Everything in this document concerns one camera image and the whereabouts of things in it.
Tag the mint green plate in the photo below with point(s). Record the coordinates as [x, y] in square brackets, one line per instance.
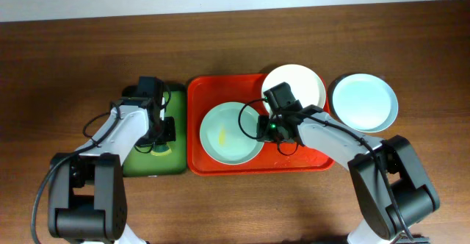
[223, 140]

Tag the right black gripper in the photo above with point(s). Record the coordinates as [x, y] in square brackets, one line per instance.
[267, 134]

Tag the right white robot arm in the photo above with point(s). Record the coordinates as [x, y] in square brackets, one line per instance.
[393, 190]

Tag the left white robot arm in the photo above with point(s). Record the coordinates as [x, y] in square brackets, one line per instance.
[86, 193]

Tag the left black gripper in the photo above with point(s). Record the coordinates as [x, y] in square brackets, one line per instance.
[166, 134]

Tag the dark green tray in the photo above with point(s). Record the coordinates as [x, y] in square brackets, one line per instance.
[139, 164]

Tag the cream white plate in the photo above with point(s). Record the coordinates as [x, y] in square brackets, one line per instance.
[306, 86]

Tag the yellow green sponge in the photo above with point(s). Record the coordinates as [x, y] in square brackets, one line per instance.
[161, 150]

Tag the light blue plate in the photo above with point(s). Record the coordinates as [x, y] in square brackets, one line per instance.
[363, 102]

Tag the red plastic tray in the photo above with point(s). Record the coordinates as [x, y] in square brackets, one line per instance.
[206, 92]

